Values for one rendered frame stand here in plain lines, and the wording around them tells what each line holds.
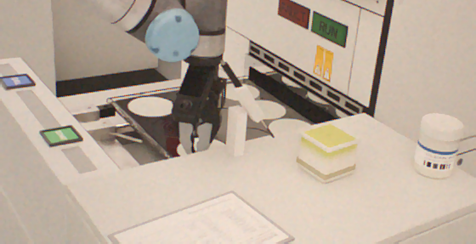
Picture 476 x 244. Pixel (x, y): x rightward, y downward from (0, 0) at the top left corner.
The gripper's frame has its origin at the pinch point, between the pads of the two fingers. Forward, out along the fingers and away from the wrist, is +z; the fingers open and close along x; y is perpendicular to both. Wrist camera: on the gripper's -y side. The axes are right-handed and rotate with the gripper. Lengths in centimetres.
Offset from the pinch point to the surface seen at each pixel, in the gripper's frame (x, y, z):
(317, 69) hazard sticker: -18.1, 33.5, -8.6
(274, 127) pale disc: -11.6, 20.5, 1.3
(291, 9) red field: -9.6, 41.4, -19.1
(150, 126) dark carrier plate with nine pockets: 13.0, 11.7, 1.4
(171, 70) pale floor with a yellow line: 89, 256, 91
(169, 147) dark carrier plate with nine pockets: 6.3, 4.5, 1.4
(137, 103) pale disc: 19.4, 21.1, 1.3
